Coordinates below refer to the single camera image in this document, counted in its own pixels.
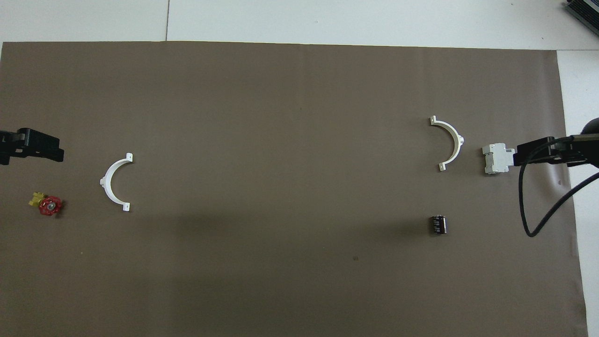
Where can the brown paper table mat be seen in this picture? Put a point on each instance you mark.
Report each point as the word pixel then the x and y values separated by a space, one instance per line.
pixel 281 117

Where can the white circuit breaker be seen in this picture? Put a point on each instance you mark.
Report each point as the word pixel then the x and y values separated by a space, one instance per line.
pixel 497 159

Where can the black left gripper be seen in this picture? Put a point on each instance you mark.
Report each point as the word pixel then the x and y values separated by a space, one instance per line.
pixel 8 142

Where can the black cylindrical capacitor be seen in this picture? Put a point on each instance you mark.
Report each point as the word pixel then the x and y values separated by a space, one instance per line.
pixel 438 224

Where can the red yellow valve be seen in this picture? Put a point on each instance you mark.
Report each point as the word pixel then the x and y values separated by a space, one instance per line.
pixel 50 206

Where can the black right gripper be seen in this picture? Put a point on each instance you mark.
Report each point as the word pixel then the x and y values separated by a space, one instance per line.
pixel 568 150

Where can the grey ribbed device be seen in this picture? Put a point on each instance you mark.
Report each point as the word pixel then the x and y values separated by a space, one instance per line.
pixel 587 11

